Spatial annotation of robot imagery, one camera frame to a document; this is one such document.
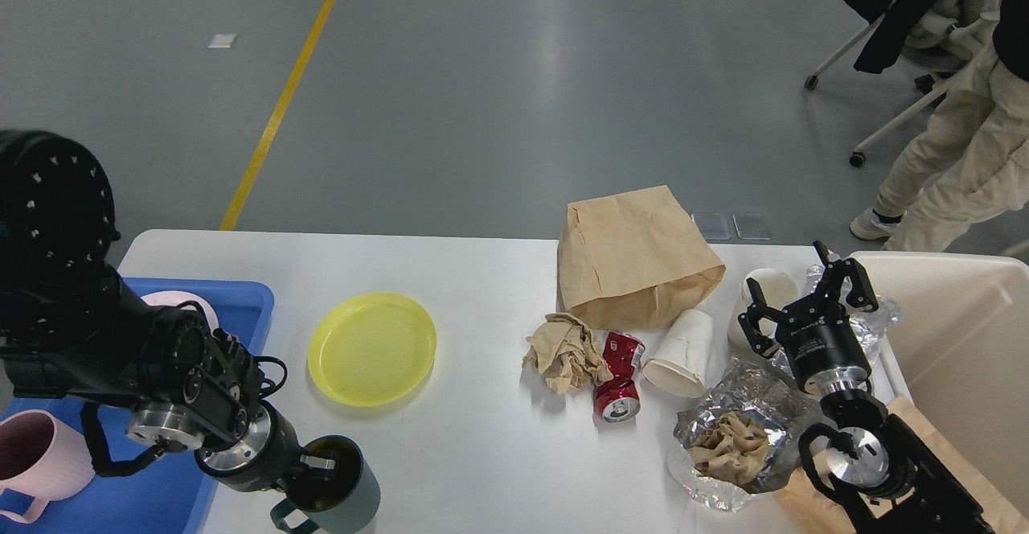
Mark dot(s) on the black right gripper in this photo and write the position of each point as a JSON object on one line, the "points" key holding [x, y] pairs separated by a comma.
{"points": [[822, 350]]}

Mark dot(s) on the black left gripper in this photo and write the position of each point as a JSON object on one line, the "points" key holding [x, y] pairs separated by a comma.
{"points": [[267, 455]]}

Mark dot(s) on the dark green mug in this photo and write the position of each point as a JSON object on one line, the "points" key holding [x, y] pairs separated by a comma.
{"points": [[344, 501]]}

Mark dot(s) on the yellow plastic plate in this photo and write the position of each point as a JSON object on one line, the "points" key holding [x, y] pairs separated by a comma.
{"points": [[372, 350]]}

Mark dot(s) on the pink ribbed mug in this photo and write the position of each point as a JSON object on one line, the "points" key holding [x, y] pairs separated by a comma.
{"points": [[43, 460]]}

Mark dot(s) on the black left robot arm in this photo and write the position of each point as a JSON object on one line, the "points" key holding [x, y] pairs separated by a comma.
{"points": [[155, 380]]}

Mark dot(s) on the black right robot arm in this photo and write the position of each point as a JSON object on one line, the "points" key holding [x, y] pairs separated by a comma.
{"points": [[863, 458]]}

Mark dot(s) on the white paper cup upright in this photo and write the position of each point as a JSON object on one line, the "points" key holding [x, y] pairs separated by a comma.
{"points": [[779, 290]]}

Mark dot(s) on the crushed clear plastic bottle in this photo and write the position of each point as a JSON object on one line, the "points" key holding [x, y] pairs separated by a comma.
{"points": [[870, 329]]}

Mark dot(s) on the clear floor plate right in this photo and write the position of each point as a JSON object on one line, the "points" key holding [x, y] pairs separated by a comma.
{"points": [[752, 226]]}

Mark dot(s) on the clear floor plate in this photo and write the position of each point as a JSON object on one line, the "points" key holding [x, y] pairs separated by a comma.
{"points": [[713, 227], [752, 226]]}

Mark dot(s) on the crumpled aluminium foil sheet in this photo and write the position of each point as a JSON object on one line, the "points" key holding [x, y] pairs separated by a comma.
{"points": [[745, 388]]}

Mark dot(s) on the clear floor plate left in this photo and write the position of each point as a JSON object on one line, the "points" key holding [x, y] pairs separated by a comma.
{"points": [[713, 227]]}

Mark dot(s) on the white paper cup lying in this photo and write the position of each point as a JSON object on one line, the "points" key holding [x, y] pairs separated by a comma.
{"points": [[680, 363]]}

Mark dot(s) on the beige plastic bin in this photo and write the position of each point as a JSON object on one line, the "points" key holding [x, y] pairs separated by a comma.
{"points": [[963, 349]]}

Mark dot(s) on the crumpled brown paper on foil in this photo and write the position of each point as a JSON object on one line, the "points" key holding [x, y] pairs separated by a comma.
{"points": [[733, 449]]}

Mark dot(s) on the blue plastic tray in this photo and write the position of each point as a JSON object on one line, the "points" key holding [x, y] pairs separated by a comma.
{"points": [[172, 495]]}

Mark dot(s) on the flat brown paper bag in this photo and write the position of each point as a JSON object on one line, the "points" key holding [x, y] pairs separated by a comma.
{"points": [[811, 512]]}

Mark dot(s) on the person in beige trousers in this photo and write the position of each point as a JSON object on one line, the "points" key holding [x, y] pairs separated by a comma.
{"points": [[971, 163]]}

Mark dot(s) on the crushed red soda can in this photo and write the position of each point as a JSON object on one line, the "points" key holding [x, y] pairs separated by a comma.
{"points": [[617, 400]]}

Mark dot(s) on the pink plate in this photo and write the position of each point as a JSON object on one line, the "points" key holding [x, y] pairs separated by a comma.
{"points": [[186, 300]]}

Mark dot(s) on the crumpled brown paper ball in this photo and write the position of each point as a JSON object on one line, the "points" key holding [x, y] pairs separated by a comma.
{"points": [[567, 354]]}

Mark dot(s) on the white wheeled chair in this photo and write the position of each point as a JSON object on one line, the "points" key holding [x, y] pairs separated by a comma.
{"points": [[938, 36]]}

